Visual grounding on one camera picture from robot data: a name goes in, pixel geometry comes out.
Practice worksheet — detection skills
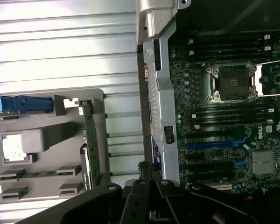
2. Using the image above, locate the white expansion slot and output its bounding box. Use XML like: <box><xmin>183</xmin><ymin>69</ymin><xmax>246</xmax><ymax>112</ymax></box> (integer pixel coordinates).
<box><xmin>207</xmin><ymin>183</ymin><xmax>233</xmax><ymax>191</ymax></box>

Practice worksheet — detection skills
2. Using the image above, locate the green motherboard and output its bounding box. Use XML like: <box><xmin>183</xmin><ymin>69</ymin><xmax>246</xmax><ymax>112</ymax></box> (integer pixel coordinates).
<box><xmin>169</xmin><ymin>30</ymin><xmax>280</xmax><ymax>196</ymax></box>

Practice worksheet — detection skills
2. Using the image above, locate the green RAM stick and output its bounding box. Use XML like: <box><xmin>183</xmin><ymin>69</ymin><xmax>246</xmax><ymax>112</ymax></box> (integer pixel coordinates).
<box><xmin>0</xmin><ymin>170</ymin><xmax>81</xmax><ymax>181</ymax></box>

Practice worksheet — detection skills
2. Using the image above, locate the blue expansion slot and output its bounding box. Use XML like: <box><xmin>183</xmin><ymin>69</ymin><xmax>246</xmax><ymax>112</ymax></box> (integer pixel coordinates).
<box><xmin>186</xmin><ymin>142</ymin><xmax>234</xmax><ymax>150</ymax></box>

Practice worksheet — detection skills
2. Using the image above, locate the grey parts rack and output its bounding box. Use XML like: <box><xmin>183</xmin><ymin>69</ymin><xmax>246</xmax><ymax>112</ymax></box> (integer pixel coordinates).
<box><xmin>0</xmin><ymin>88</ymin><xmax>112</xmax><ymax>204</ymax></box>

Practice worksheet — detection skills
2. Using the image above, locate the silver chipset heatsink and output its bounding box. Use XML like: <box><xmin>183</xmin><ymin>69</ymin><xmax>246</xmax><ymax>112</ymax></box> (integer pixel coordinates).
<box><xmin>251</xmin><ymin>150</ymin><xmax>278</xmax><ymax>176</ymax></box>

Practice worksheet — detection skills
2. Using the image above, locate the black RAM slot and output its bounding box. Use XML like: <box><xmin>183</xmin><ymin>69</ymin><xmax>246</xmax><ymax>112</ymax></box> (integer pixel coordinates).
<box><xmin>191</xmin><ymin>104</ymin><xmax>275</xmax><ymax>113</ymax></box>
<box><xmin>189</xmin><ymin>51</ymin><xmax>273</xmax><ymax>62</ymax></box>
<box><xmin>189</xmin><ymin>34</ymin><xmax>273</xmax><ymax>45</ymax></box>
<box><xmin>189</xmin><ymin>41</ymin><xmax>273</xmax><ymax>50</ymax></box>
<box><xmin>191</xmin><ymin>113</ymin><xmax>275</xmax><ymax>124</ymax></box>
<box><xmin>189</xmin><ymin>46</ymin><xmax>273</xmax><ymax>56</ymax></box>
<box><xmin>192</xmin><ymin>118</ymin><xmax>275</xmax><ymax>130</ymax></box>
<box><xmin>191</xmin><ymin>108</ymin><xmax>275</xmax><ymax>119</ymax></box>

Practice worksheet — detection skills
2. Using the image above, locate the silver CPU chip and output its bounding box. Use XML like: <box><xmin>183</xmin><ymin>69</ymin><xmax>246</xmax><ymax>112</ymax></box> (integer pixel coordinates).
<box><xmin>1</xmin><ymin>133</ymin><xmax>30</xmax><ymax>163</ymax></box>

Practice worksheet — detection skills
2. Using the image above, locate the open PC case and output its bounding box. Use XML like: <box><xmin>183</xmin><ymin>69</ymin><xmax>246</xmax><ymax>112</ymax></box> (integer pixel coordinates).
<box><xmin>135</xmin><ymin>0</ymin><xmax>280</xmax><ymax>196</ymax></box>

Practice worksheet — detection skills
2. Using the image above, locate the hard disk with blue caddy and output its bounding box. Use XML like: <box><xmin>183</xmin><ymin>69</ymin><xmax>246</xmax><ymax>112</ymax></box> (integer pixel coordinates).
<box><xmin>0</xmin><ymin>95</ymin><xmax>54</xmax><ymax>115</ymax></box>

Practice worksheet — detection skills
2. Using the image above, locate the CPU socket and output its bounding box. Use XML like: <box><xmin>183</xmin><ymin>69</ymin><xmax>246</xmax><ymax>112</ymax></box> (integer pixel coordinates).
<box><xmin>205</xmin><ymin>61</ymin><xmax>258</xmax><ymax>103</ymax></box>

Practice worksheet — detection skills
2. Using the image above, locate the metal socket cover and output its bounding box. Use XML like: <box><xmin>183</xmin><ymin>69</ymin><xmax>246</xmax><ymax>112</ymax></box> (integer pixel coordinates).
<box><xmin>254</xmin><ymin>62</ymin><xmax>280</xmax><ymax>96</ymax></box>

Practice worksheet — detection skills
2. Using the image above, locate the thin metal locking lever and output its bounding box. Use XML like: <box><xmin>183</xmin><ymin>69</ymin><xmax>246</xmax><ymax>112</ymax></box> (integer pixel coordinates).
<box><xmin>256</xmin><ymin>58</ymin><xmax>280</xmax><ymax>66</ymax></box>

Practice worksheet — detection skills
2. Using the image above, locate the black chassis switch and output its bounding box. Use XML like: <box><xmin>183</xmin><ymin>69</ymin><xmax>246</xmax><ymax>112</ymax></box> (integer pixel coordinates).
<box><xmin>164</xmin><ymin>125</ymin><xmax>175</xmax><ymax>145</ymax></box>

